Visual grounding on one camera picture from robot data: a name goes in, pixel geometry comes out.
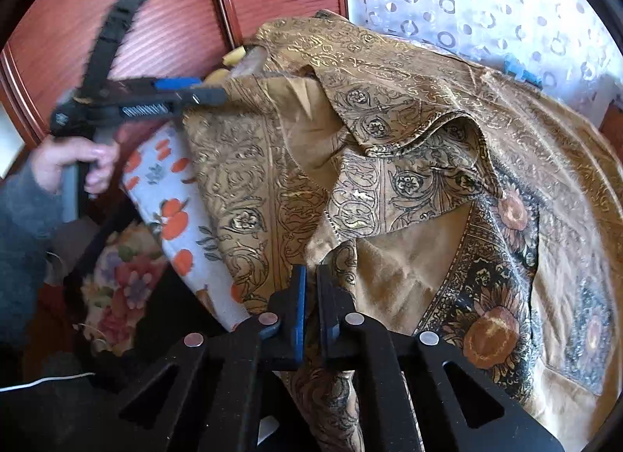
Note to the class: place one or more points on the golden patterned cloth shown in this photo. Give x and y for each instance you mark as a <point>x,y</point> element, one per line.
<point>413,247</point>

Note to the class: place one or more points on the floral patterned cloth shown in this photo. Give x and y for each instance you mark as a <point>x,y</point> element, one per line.
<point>121,286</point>

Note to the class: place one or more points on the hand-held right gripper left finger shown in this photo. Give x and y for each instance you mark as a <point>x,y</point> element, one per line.
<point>298,308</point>

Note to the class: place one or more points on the person's left hand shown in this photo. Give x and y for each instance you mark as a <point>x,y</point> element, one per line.
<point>48,164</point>

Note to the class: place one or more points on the person's left forearm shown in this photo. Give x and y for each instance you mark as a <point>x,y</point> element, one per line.
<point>24,237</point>

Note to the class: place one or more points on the blue box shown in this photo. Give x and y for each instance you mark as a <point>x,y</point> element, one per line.
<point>521,73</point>

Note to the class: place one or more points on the yellow object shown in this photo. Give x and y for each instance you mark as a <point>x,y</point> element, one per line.
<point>232,57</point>

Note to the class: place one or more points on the white orange-dotted blanket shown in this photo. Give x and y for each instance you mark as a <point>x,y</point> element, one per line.
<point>170,198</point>

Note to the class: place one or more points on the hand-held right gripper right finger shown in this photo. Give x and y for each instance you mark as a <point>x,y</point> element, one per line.
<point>330,320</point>

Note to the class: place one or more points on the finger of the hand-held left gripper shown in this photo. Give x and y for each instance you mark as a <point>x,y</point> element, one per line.
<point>204,96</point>
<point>175,84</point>

